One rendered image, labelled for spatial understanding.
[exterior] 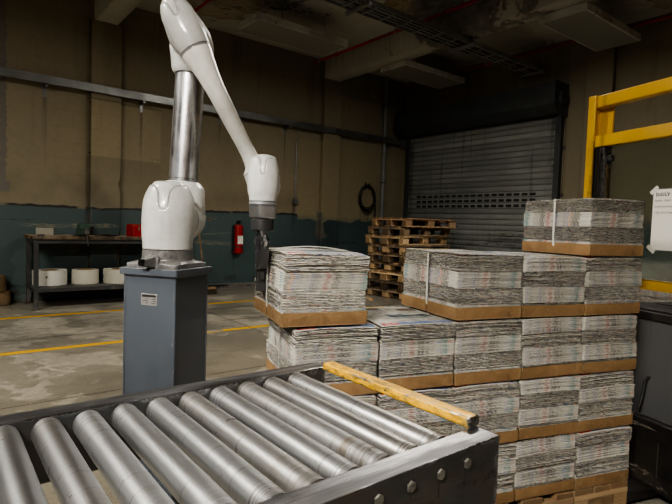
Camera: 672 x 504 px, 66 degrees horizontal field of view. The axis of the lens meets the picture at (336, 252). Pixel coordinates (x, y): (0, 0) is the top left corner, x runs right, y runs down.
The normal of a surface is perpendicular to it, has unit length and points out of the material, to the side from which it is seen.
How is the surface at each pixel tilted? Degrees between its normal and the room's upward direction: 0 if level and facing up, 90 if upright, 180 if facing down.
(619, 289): 90
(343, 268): 91
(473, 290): 90
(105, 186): 90
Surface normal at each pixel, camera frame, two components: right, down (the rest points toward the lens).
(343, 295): 0.37, 0.08
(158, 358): -0.29, 0.04
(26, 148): 0.62, 0.06
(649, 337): -0.93, -0.01
